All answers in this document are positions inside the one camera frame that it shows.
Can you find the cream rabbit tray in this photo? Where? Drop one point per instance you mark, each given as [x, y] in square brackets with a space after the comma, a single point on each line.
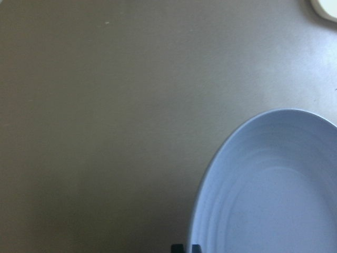
[325, 8]

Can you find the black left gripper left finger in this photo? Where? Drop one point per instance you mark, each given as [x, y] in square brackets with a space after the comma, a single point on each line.
[177, 248]

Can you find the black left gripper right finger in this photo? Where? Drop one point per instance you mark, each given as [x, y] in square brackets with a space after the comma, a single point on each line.
[196, 249]

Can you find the blue round plate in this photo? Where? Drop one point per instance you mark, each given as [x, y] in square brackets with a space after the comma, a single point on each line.
[271, 187]

